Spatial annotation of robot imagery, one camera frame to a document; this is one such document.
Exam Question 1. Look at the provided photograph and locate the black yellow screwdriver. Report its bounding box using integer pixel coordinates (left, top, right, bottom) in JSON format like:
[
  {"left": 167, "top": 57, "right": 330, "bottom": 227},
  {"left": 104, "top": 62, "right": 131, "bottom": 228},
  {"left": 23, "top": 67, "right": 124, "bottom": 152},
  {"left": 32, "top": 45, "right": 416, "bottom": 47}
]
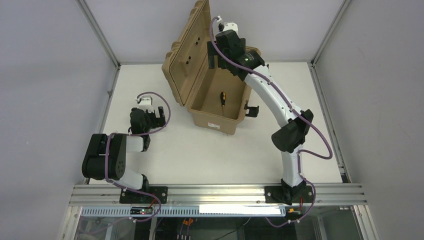
[{"left": 220, "top": 91, "right": 226, "bottom": 117}]

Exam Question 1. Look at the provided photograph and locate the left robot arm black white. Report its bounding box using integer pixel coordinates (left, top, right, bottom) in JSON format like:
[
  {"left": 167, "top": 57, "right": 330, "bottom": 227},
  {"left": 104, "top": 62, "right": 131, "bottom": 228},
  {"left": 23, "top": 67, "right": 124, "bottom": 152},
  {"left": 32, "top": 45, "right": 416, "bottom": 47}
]
[{"left": 81, "top": 106, "right": 166, "bottom": 193}]

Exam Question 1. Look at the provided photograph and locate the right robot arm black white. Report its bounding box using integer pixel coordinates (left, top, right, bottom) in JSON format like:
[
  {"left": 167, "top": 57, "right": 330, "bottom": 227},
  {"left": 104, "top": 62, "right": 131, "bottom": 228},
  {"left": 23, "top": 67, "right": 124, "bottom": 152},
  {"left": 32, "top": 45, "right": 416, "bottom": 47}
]
[{"left": 207, "top": 29, "right": 314, "bottom": 205}]

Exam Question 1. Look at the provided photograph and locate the tan plastic toolbox with lid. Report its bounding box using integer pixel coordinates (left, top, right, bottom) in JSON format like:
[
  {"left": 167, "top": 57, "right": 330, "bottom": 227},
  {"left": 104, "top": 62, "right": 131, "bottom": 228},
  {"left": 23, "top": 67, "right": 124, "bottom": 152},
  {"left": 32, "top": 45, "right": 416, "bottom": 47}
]
[{"left": 161, "top": 0, "right": 252, "bottom": 135}]

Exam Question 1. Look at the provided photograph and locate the black front toolbox latch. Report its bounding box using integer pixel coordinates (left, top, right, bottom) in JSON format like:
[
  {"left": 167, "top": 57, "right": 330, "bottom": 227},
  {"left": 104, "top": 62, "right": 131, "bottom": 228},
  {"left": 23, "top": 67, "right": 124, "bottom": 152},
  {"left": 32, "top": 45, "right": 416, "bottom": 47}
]
[{"left": 244, "top": 104, "right": 260, "bottom": 118}]

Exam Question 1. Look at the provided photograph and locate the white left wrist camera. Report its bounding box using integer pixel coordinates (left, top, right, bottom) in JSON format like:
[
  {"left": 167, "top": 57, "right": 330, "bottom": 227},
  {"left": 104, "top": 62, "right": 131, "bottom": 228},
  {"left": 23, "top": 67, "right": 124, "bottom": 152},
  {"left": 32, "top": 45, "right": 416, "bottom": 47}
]
[{"left": 136, "top": 95, "right": 155, "bottom": 113}]

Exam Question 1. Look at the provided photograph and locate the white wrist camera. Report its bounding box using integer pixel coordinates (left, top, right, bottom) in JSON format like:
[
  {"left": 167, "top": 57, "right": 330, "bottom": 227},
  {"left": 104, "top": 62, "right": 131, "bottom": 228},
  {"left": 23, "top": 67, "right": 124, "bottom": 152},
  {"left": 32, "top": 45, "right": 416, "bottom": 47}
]
[
  {"left": 136, "top": 95, "right": 155, "bottom": 113},
  {"left": 218, "top": 22, "right": 239, "bottom": 34}
]

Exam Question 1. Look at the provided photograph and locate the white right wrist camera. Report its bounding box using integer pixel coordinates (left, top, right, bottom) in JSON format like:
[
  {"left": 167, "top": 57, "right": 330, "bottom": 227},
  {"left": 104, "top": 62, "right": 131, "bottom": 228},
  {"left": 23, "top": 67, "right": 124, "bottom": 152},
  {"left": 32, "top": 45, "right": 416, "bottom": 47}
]
[{"left": 218, "top": 22, "right": 239, "bottom": 34}]

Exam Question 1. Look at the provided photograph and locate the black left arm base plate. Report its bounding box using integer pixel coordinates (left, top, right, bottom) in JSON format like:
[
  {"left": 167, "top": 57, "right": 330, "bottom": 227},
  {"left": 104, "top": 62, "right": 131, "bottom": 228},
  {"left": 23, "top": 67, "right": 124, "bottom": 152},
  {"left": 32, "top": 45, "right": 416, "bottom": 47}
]
[{"left": 119, "top": 186, "right": 169, "bottom": 204}]

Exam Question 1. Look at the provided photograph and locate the aluminium front rail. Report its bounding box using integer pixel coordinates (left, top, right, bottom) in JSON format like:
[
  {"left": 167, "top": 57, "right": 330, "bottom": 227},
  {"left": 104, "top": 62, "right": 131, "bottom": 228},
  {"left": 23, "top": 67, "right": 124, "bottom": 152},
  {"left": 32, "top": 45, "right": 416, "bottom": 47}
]
[{"left": 69, "top": 183, "right": 368, "bottom": 207}]

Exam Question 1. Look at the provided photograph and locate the white slotted cable duct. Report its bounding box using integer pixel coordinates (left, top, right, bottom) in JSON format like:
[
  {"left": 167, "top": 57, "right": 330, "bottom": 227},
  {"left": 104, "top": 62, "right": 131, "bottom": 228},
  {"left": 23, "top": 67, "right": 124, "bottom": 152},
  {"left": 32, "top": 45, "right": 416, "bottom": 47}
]
[{"left": 81, "top": 204, "right": 286, "bottom": 218}]

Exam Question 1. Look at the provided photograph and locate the aluminium frame post left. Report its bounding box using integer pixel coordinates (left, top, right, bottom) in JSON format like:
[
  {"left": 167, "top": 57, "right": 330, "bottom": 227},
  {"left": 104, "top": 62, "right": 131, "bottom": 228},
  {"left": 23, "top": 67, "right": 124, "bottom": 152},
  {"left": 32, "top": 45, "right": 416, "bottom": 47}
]
[{"left": 75, "top": 0, "right": 121, "bottom": 68}]

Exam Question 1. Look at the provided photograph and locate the aluminium frame post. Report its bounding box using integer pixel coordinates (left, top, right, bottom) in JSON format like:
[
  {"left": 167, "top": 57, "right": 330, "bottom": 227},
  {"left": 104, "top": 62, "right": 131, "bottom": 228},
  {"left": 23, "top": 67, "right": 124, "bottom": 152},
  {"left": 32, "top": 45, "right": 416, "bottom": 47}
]
[
  {"left": 310, "top": 0, "right": 352, "bottom": 67},
  {"left": 75, "top": 0, "right": 121, "bottom": 68}
]

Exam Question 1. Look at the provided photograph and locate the aluminium frame post right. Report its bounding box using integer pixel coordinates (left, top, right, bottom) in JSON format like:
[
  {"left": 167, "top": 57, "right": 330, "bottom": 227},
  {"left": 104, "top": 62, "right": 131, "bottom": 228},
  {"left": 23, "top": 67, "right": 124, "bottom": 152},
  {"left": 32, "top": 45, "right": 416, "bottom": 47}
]
[{"left": 310, "top": 0, "right": 352, "bottom": 67}]

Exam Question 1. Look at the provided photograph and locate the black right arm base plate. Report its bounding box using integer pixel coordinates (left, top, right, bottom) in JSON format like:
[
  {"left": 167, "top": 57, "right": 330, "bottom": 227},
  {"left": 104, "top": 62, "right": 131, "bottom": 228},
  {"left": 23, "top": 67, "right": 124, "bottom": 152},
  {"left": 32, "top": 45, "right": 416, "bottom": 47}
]
[{"left": 264, "top": 185, "right": 315, "bottom": 205}]

